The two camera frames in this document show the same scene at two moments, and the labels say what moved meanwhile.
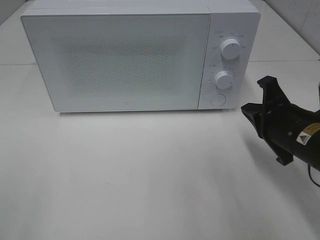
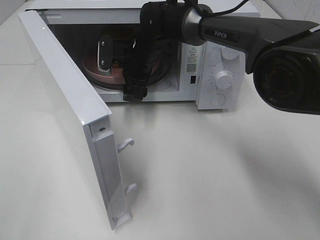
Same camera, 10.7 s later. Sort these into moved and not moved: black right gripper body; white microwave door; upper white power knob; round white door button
Moved: black right gripper body; white microwave door
Not moved: round white door button; upper white power knob
